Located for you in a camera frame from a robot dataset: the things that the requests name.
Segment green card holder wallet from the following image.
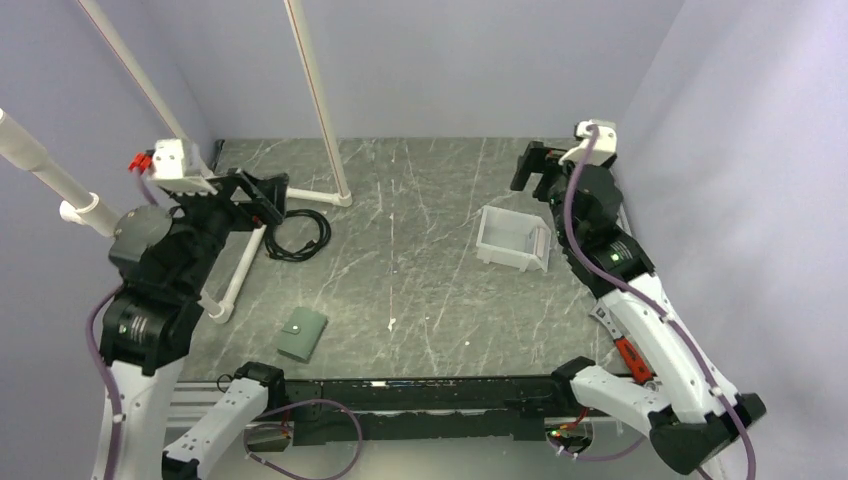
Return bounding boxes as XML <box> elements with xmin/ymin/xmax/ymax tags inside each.
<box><xmin>274</xmin><ymin>307</ymin><xmax>329</xmax><ymax>363</ymax></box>

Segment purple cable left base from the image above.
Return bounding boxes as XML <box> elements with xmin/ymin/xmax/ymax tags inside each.
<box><xmin>242</xmin><ymin>398</ymin><xmax>364</xmax><ymax>480</ymax></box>

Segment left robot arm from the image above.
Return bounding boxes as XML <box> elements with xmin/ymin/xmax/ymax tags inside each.
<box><xmin>86</xmin><ymin>169</ymin><xmax>289</xmax><ymax>479</ymax></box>

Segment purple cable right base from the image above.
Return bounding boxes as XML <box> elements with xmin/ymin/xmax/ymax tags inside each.
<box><xmin>547</xmin><ymin>423</ymin><xmax>647</xmax><ymax>464</ymax></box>

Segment white pvc pipe frame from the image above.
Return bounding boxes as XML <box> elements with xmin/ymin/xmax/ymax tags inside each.
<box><xmin>1</xmin><ymin>1</ymin><xmax>353</xmax><ymax>324</ymax></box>

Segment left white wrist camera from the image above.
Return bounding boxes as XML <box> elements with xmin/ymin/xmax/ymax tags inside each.
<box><xmin>128</xmin><ymin>138</ymin><xmax>217</xmax><ymax>195</ymax></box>

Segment clear plastic bin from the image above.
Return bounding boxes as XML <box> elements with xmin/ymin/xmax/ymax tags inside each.
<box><xmin>476</xmin><ymin>205</ymin><xmax>552</xmax><ymax>272</ymax></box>

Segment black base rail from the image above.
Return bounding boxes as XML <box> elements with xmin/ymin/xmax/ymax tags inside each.
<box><xmin>248</xmin><ymin>375</ymin><xmax>603</xmax><ymax>446</ymax></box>

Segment coiled black cable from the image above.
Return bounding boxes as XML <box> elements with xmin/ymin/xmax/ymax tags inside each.
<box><xmin>264</xmin><ymin>208</ymin><xmax>333</xmax><ymax>263</ymax></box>

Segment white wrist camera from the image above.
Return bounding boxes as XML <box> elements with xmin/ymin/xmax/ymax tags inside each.
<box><xmin>128</xmin><ymin>138</ymin><xmax>217</xmax><ymax>195</ymax></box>
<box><xmin>558</xmin><ymin>119</ymin><xmax>618</xmax><ymax>169</ymax></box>

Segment purple cable base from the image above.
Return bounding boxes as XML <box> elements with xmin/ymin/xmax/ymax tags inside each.
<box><xmin>547</xmin><ymin>423</ymin><xmax>647</xmax><ymax>464</ymax></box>
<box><xmin>242</xmin><ymin>398</ymin><xmax>364</xmax><ymax>480</ymax></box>

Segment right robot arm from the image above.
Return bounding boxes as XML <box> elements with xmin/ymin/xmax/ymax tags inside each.
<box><xmin>510</xmin><ymin>141</ymin><xmax>766</xmax><ymax>475</ymax></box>

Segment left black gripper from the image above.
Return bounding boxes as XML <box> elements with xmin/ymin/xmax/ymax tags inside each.
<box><xmin>168</xmin><ymin>164</ymin><xmax>289</xmax><ymax>293</ymax></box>

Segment red handled adjustable wrench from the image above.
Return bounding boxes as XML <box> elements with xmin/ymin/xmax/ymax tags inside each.
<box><xmin>590</xmin><ymin>301</ymin><xmax>655</xmax><ymax>385</ymax></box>

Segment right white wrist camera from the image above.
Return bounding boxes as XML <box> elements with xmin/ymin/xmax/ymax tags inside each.
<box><xmin>558</xmin><ymin>119</ymin><xmax>618</xmax><ymax>169</ymax></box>

